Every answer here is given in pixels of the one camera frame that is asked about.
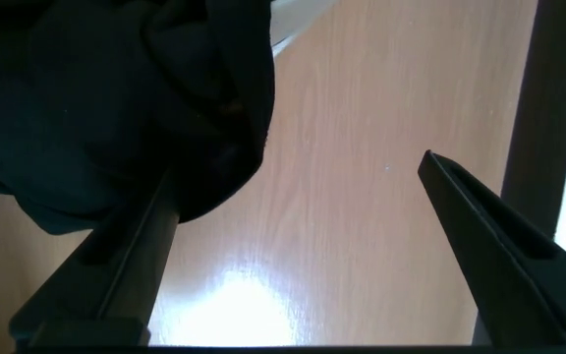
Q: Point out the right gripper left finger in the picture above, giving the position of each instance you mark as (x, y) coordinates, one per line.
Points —
(116, 295)

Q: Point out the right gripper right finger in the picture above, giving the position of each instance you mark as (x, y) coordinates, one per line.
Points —
(509, 275)

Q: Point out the black garment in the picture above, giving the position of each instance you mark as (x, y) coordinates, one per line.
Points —
(91, 98)

